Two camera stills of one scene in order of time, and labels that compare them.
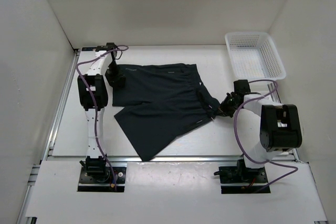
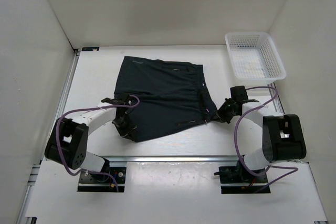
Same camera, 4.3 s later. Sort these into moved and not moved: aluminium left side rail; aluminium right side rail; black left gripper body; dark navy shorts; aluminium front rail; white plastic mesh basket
Moved: black left gripper body; dark navy shorts
Not moved: aluminium left side rail; aluminium front rail; white plastic mesh basket; aluminium right side rail
